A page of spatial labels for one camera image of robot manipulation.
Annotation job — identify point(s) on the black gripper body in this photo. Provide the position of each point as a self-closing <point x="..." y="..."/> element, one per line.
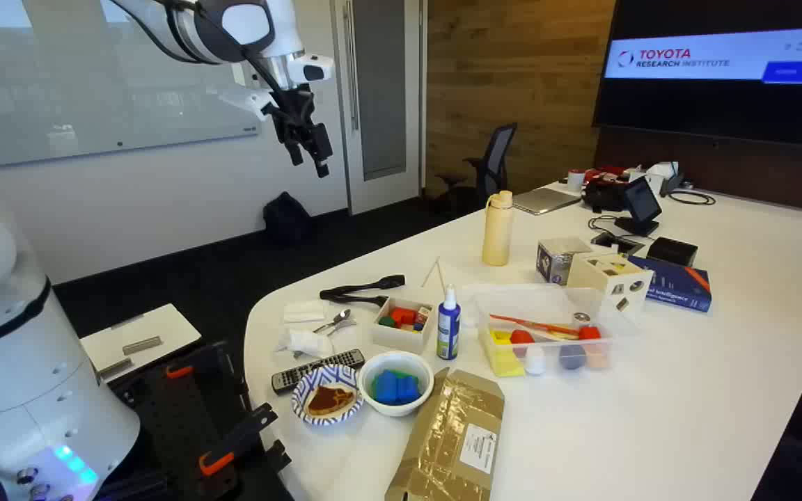
<point x="296" y="113"/>

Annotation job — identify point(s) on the black remote control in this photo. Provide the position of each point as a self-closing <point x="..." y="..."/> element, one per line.
<point x="320" y="370"/>

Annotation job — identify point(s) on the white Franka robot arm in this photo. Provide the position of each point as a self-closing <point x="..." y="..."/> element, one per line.
<point x="12" y="370"/>

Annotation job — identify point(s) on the crumpled white paper towel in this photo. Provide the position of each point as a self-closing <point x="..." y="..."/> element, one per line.
<point x="309" y="342"/>

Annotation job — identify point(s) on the black backpack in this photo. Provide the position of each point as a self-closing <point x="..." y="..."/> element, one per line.
<point x="288" y="220"/>

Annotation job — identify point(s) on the white door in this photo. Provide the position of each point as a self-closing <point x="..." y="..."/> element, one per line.
<point x="380" y="101"/>

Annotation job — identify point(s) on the black tongs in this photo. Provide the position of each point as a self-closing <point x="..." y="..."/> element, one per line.
<point x="364" y="289"/>

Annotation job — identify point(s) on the wooden chopstick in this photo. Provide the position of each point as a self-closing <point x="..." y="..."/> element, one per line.
<point x="441" y="277"/>
<point x="430" y="277"/>

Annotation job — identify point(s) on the metal fork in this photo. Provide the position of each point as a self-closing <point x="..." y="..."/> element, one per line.
<point x="341" y="317"/>

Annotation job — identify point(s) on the metal spoon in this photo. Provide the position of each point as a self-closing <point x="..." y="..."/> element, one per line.
<point x="329" y="327"/>

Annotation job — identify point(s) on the black mesh office chair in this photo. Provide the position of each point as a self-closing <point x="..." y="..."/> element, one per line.
<point x="497" y="161"/>

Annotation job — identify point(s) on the small box of coloured blocks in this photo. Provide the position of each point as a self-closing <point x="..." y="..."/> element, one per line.
<point x="403" y="320"/>

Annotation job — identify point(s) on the cream plastic bottle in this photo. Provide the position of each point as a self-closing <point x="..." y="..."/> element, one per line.
<point x="497" y="232"/>

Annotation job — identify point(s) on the white glue bottle blue cap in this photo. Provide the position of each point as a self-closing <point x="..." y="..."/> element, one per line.
<point x="451" y="330"/>

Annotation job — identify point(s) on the blue bowl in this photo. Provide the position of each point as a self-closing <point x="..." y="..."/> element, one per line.
<point x="398" y="360"/>

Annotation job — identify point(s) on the silver laptop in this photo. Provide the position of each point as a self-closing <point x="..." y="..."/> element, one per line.
<point x="548" y="200"/>

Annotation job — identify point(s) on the blue toy pieces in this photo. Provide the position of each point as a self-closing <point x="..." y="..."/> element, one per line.
<point x="398" y="385"/>

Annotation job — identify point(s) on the white board with metal bars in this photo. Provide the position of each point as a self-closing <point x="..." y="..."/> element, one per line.
<point x="140" y="334"/>

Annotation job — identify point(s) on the brown food slice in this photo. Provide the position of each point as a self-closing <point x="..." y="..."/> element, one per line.
<point x="332" y="402"/>

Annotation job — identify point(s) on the blue patterned plate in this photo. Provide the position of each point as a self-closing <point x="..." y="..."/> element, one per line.
<point x="309" y="402"/>

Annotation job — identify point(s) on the white cup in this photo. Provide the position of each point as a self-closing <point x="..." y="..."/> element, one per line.
<point x="576" y="179"/>

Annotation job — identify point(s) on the orange toy stick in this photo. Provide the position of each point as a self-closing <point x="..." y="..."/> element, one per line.
<point x="530" y="323"/>

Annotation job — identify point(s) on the red toy ball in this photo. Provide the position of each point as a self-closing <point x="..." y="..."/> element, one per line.
<point x="523" y="338"/>
<point x="590" y="332"/>

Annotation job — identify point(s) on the clear plastic container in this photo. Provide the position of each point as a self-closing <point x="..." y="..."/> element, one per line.
<point x="549" y="307"/>

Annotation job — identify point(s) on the red object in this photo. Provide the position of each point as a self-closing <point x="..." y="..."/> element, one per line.
<point x="604" y="172"/>

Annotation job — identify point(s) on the black bag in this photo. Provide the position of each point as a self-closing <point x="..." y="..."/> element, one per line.
<point x="607" y="196"/>

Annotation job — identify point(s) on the black mounting plate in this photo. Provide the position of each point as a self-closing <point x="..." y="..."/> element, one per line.
<point x="179" y="426"/>

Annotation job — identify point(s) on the black phone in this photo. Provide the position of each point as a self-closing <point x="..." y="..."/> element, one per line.
<point x="616" y="243"/>

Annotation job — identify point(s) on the blue toy ball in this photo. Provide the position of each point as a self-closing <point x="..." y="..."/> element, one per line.
<point x="572" y="357"/>

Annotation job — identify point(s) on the black tablet on stand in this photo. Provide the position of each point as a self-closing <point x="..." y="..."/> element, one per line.
<point x="641" y="200"/>

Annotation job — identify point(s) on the white device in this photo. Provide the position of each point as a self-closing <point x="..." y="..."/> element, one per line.
<point x="665" y="175"/>

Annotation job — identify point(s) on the small black box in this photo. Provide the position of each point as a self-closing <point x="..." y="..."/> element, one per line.
<point x="672" y="252"/>

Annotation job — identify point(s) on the blue cardboard box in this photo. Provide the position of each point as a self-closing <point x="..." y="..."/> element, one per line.
<point x="676" y="284"/>

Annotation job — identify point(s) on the wall whiteboard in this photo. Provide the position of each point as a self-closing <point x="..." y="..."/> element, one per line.
<point x="77" y="101"/>

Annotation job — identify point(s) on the wall television screen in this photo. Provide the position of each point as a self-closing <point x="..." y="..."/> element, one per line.
<point x="726" y="92"/>

